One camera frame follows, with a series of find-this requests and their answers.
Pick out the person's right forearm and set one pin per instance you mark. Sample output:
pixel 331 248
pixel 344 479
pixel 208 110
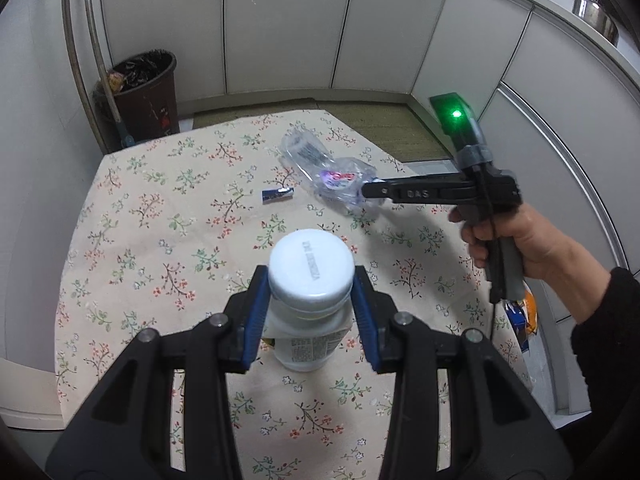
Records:
pixel 610 340

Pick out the small woven floor mat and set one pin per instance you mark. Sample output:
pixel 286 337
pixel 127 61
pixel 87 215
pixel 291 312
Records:
pixel 225 117

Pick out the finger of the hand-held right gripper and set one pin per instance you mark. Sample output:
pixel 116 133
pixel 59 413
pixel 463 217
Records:
pixel 377 191

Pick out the floral tablecloth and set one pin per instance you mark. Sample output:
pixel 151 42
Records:
pixel 150 240

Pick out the white stove cabinet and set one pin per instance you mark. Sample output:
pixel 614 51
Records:
pixel 540 85

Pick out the white sink cabinet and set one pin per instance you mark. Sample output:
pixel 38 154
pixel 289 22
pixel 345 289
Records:
pixel 250 25

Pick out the small blue wrapper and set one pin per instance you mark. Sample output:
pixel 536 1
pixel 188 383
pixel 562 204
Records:
pixel 276 195

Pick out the stainless steel kettle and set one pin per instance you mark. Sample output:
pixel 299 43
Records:
pixel 597 17

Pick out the brown trash bin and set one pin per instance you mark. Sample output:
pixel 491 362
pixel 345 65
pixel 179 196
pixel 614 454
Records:
pixel 150 105

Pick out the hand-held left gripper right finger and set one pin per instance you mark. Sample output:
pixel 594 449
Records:
pixel 364 320

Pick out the blue toothpaste box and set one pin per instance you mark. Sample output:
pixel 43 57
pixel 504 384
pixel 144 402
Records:
pixel 515 325

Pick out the white plastic bottle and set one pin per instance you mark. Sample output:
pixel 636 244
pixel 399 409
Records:
pixel 310 265

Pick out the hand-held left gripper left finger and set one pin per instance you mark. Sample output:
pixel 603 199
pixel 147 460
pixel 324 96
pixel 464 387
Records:
pixel 255 317

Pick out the person's right hand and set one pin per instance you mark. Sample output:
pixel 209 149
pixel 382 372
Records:
pixel 540 245

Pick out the large woven floor mat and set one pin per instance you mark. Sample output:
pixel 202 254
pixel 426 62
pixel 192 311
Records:
pixel 390 130

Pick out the crushed clear plastic bottle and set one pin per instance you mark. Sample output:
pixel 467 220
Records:
pixel 310 152

